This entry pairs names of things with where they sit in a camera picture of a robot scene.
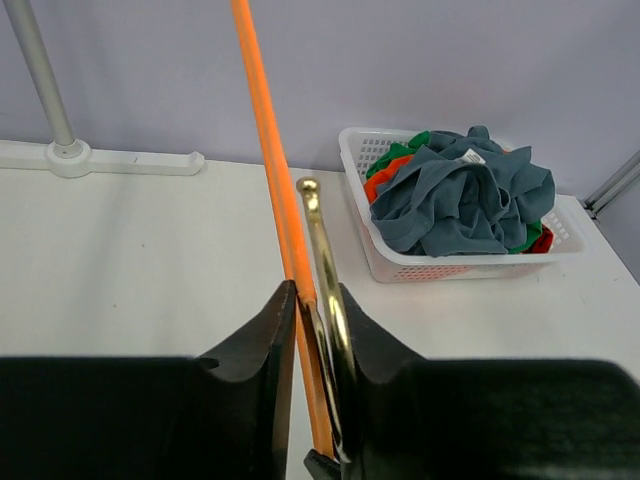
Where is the white plastic basket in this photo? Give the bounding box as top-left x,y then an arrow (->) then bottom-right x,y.
338,127 -> 589,283

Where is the blue grey t shirt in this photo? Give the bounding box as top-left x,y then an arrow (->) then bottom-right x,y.
370,124 -> 557,258

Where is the orange hanger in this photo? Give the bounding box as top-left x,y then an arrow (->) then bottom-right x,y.
231,1 -> 359,463

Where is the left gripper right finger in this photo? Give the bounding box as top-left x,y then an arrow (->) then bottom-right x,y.
344,293 -> 639,479

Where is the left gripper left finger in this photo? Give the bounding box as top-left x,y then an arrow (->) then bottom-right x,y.
1,281 -> 297,479

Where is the green t shirt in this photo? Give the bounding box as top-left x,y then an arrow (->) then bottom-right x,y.
364,130 -> 544,253

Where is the orange t shirt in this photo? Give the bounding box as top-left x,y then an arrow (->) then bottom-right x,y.
364,151 -> 555,257

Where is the white metal clothes rack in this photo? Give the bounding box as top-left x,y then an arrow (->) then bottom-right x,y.
1,1 -> 205,179

